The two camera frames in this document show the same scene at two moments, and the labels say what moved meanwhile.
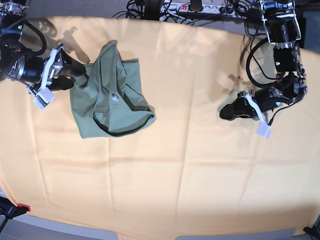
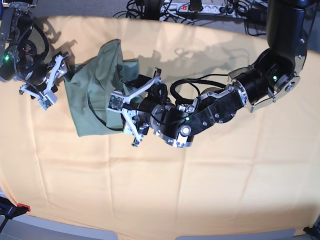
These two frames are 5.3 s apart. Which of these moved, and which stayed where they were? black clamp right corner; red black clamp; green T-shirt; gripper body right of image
Moved: gripper body right of image
Stayed: red black clamp; green T-shirt; black clamp right corner
